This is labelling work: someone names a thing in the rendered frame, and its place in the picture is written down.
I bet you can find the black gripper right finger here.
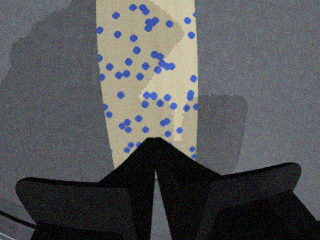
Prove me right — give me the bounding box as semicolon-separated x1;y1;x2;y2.
153;137;301;240

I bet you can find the beige strip with blue dots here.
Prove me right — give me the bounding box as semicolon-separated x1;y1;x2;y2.
96;0;199;169

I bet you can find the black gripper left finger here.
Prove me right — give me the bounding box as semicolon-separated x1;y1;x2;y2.
15;137;155;240

